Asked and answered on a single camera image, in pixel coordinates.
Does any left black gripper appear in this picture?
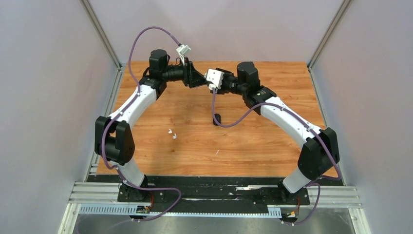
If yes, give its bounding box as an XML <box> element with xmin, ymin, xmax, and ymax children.
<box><xmin>162</xmin><ymin>57</ymin><xmax>209</xmax><ymax>89</ymax></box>

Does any black earbud charging case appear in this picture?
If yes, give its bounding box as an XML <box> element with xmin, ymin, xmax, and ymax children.
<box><xmin>212</xmin><ymin>113</ymin><xmax>221</xmax><ymax>126</ymax></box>

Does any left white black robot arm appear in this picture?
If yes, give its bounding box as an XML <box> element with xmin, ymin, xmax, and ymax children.
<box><xmin>94</xmin><ymin>49</ymin><xmax>206</xmax><ymax>201</ymax></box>

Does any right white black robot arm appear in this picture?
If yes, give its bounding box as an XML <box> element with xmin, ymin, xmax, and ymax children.
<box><xmin>205</xmin><ymin>61</ymin><xmax>342</xmax><ymax>204</ymax></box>

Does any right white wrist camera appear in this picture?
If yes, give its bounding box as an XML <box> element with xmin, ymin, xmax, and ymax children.
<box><xmin>205</xmin><ymin>69</ymin><xmax>224</xmax><ymax>91</ymax></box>

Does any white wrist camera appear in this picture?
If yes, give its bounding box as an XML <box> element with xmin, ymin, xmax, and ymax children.
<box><xmin>205</xmin><ymin>69</ymin><xmax>224</xmax><ymax>91</ymax></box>
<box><xmin>176</xmin><ymin>44</ymin><xmax>191</xmax><ymax>65</ymax></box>

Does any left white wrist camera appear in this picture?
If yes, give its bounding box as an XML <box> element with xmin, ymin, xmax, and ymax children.
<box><xmin>176</xmin><ymin>44</ymin><xmax>191</xmax><ymax>65</ymax></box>

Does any left aluminium frame post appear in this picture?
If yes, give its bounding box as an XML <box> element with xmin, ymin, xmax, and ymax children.
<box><xmin>79</xmin><ymin>0</ymin><xmax>122</xmax><ymax>70</ymax></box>

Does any aluminium frame post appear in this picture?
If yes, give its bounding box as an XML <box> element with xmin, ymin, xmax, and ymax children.
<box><xmin>79</xmin><ymin>0</ymin><xmax>122</xmax><ymax>70</ymax></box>
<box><xmin>307</xmin><ymin>0</ymin><xmax>353</xmax><ymax>71</ymax></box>

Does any white slotted cable duct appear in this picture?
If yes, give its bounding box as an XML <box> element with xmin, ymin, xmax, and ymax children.
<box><xmin>78</xmin><ymin>204</ymin><xmax>282</xmax><ymax>218</ymax></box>

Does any right aluminium frame post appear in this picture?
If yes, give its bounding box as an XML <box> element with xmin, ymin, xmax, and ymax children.
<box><xmin>307</xmin><ymin>0</ymin><xmax>353</xmax><ymax>71</ymax></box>

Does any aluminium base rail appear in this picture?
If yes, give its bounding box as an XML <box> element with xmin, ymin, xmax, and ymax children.
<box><xmin>69</xmin><ymin>182</ymin><xmax>362</xmax><ymax>208</ymax></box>

